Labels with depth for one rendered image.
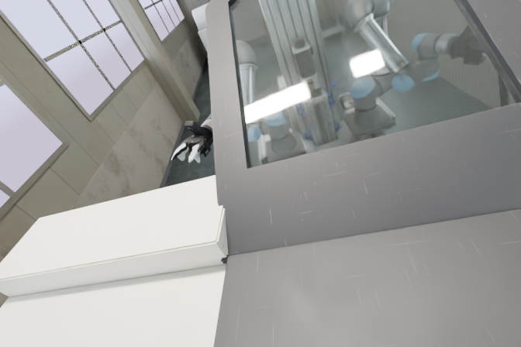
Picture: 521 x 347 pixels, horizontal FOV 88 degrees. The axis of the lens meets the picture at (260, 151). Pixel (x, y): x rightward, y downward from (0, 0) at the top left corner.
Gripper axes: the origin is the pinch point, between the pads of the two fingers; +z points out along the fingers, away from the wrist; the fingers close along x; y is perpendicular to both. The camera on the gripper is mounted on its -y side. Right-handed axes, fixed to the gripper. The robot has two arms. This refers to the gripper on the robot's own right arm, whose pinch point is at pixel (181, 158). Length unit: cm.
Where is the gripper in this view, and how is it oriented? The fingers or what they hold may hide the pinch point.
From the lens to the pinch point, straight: 111.0
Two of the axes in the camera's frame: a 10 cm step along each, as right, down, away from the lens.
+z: -3.6, 6.6, -6.6
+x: -9.1, -0.8, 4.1
